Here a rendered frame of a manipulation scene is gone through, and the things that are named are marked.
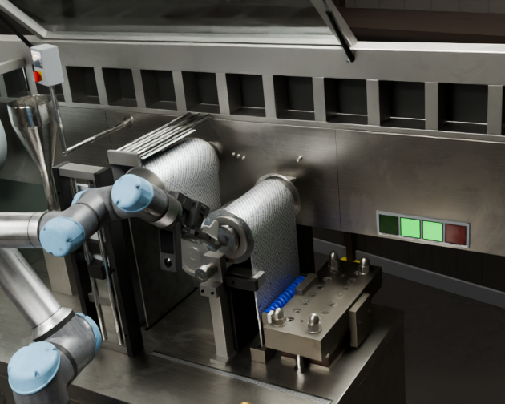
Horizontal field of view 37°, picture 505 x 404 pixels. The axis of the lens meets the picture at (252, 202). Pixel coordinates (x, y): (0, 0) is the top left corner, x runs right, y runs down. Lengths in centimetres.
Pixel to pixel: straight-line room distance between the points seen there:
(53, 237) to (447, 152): 97
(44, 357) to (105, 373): 34
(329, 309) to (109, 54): 103
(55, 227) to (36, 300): 39
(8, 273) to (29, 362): 22
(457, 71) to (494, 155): 22
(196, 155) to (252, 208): 26
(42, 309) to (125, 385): 32
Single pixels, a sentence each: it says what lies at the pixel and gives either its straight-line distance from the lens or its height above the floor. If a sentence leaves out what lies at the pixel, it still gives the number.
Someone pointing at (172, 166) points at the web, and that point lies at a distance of 202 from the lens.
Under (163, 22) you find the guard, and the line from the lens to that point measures 220.
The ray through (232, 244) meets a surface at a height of 124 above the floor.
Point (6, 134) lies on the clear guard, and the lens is 263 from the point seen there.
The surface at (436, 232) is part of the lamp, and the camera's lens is 203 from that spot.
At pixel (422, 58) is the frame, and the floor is 163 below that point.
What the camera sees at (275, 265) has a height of 112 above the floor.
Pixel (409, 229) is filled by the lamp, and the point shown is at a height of 118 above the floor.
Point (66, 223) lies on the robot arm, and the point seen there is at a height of 149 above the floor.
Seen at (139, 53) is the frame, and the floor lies 163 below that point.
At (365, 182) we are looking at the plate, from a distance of 205.
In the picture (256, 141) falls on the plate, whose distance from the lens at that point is 216.
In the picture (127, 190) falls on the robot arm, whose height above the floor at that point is 151.
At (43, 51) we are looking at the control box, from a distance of 211.
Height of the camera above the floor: 207
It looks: 23 degrees down
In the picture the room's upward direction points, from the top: 6 degrees counter-clockwise
